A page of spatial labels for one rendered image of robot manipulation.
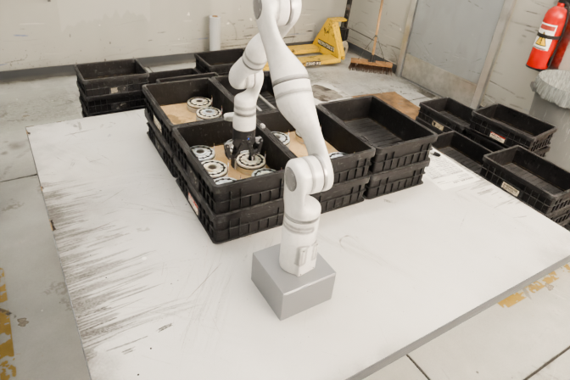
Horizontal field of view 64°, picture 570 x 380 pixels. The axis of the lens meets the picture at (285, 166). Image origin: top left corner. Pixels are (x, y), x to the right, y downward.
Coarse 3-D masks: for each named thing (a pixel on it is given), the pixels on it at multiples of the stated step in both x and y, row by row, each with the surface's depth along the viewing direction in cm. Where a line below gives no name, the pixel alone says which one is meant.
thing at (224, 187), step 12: (216, 120) 164; (264, 132) 159; (180, 144) 150; (276, 144) 152; (192, 156) 141; (288, 156) 146; (204, 168) 136; (204, 180) 134; (240, 180) 133; (252, 180) 134; (264, 180) 136; (276, 180) 138; (216, 192) 130
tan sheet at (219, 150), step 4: (216, 148) 166; (220, 148) 167; (216, 152) 164; (220, 152) 165; (216, 156) 162; (220, 156) 162; (224, 156) 162; (220, 160) 160; (224, 160) 160; (228, 160) 160; (228, 168) 156; (232, 168) 156; (268, 168) 158; (228, 172) 154; (232, 172) 154; (236, 172) 154; (228, 176) 151; (232, 176) 152; (236, 176) 152; (244, 176) 152; (248, 176) 152
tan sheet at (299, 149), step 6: (294, 132) 182; (294, 138) 178; (294, 144) 174; (300, 144) 174; (294, 150) 170; (300, 150) 171; (306, 150) 171; (330, 150) 173; (336, 150) 173; (300, 156) 167
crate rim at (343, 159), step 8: (264, 112) 173; (272, 112) 174; (280, 112) 175; (256, 120) 166; (336, 120) 172; (264, 128) 162; (344, 128) 167; (272, 136) 157; (280, 144) 153; (368, 144) 158; (288, 152) 149; (360, 152) 153; (368, 152) 153; (336, 160) 147; (344, 160) 150; (352, 160) 151
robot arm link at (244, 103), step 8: (256, 80) 137; (248, 88) 143; (256, 88) 139; (240, 96) 141; (248, 96) 140; (256, 96) 140; (240, 104) 140; (248, 104) 140; (240, 112) 141; (248, 112) 141
